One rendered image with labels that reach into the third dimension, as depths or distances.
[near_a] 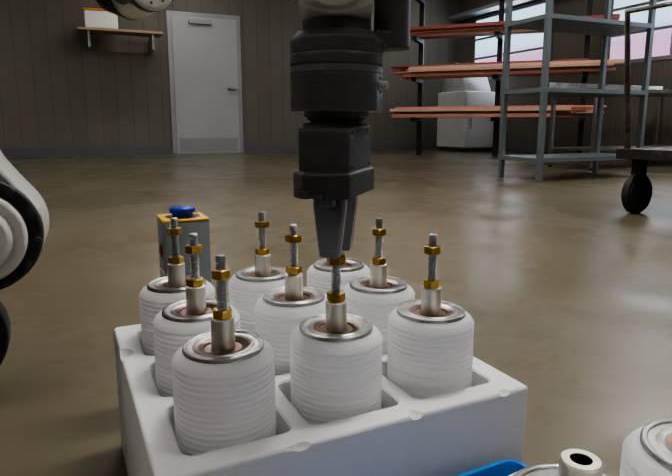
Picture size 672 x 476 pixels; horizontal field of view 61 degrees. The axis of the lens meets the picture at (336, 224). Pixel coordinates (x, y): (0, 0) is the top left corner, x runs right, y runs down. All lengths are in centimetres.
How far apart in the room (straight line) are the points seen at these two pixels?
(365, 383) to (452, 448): 12
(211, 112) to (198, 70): 67
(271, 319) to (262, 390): 14
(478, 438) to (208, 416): 28
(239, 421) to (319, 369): 9
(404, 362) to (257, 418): 18
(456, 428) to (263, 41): 946
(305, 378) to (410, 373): 12
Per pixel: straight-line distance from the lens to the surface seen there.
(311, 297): 69
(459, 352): 63
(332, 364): 56
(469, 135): 985
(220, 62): 965
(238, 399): 53
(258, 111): 980
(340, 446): 56
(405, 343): 63
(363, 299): 71
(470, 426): 64
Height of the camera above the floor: 46
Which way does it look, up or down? 10 degrees down
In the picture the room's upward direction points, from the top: straight up
